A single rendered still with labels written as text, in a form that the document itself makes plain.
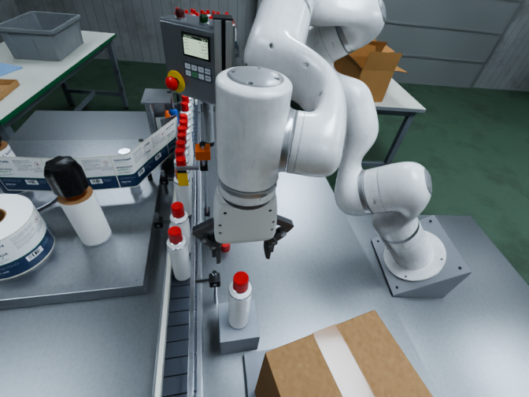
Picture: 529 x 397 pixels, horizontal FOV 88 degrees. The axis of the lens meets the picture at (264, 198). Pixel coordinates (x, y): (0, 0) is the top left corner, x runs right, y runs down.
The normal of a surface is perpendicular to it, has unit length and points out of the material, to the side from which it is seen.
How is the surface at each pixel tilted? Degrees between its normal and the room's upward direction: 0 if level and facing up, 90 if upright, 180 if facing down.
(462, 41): 90
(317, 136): 44
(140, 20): 90
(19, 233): 90
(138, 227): 0
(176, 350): 0
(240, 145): 90
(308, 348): 0
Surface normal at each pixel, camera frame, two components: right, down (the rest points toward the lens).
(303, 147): -0.11, 0.27
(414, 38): 0.07, 0.69
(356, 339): 0.09, -0.73
